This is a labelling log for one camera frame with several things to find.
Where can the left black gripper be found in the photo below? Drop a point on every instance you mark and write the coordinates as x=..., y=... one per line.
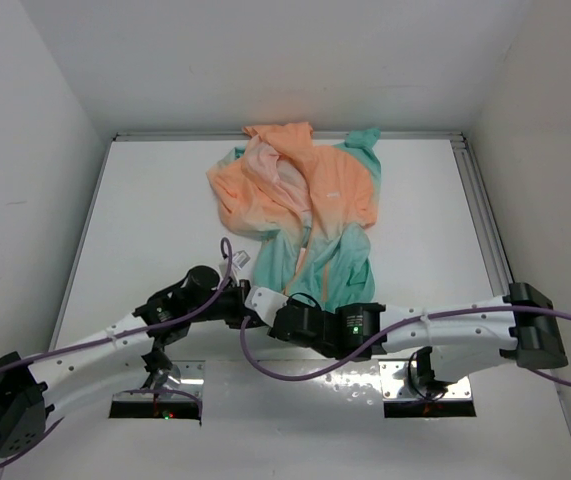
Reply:
x=239, y=293

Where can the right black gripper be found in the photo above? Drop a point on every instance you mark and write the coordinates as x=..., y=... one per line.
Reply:
x=296, y=303

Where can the orange and teal jacket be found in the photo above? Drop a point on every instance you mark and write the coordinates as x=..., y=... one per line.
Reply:
x=309, y=206

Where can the aluminium frame rail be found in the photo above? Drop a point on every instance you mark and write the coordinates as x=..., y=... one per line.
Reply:
x=435, y=242

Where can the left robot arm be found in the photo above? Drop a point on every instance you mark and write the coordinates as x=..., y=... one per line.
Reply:
x=38, y=391

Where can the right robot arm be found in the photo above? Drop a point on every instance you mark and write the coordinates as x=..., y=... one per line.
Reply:
x=516, y=327

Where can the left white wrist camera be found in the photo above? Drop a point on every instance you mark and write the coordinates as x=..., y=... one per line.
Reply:
x=240, y=259

